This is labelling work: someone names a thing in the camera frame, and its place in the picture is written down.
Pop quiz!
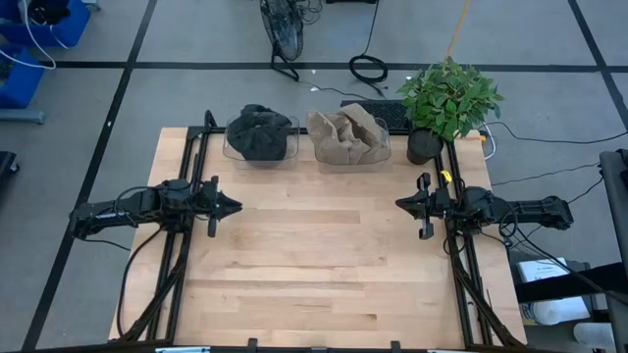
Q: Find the small blue plastic bin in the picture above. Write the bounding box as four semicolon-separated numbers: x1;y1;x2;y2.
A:
0;43;46;110

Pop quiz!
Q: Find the long black power cable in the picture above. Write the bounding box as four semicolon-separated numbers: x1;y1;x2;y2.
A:
483;120;628;146

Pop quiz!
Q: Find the black item in bin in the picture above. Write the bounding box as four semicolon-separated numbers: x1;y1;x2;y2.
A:
26;0;73;25

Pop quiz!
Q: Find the large blue plastic bin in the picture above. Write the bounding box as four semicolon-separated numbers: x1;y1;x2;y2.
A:
0;0;93;49

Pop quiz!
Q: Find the thin black floor cable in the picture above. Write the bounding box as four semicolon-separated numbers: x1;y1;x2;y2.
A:
297;79;374;101

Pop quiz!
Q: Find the black plant pot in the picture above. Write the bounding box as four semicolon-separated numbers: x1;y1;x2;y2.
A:
405;127;445;166

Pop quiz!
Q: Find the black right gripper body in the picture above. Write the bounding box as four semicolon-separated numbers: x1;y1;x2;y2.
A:
414;171;460;241

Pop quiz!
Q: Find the coiled black cable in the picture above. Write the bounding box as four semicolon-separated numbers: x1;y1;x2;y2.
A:
348;0;390;98

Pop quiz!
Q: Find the green leafy plant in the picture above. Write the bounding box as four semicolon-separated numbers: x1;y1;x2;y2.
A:
395;55;506;143

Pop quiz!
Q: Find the clear plastic bin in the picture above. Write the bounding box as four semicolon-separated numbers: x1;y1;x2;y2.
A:
307;115;393;174
223;114;301;171

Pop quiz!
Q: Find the yellow cable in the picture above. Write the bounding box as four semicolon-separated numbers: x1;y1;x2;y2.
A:
444;0;473;64

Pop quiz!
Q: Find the silver table bracket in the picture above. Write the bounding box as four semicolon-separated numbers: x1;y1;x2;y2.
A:
154;345;212;353

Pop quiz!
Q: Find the black floor fan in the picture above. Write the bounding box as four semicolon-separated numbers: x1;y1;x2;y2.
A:
258;0;306;83

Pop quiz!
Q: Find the short white cable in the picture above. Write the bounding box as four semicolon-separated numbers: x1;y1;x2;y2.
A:
478;121;498;162

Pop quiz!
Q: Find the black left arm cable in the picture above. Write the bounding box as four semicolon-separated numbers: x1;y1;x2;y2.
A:
116;226;166;339

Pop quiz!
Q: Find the black floor mat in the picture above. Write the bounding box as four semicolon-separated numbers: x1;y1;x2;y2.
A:
340;99;412;132

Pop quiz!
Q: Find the white booklet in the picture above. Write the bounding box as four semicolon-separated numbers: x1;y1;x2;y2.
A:
517;257;571;284

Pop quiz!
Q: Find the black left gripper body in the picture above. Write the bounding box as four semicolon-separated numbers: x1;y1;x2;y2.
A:
193;175;232;240

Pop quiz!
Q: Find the grey metal base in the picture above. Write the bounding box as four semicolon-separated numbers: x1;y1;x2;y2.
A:
0;108;46;126

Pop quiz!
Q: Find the black bar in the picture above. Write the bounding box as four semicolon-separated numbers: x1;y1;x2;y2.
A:
514;262;628;305

